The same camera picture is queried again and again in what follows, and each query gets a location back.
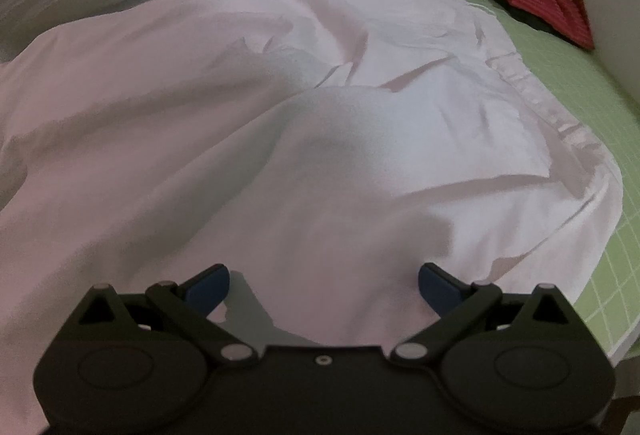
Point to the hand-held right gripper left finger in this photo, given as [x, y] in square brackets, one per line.
[207, 287]

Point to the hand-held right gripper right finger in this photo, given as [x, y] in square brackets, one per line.
[440, 287]

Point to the white garment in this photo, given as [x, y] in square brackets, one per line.
[250, 140]

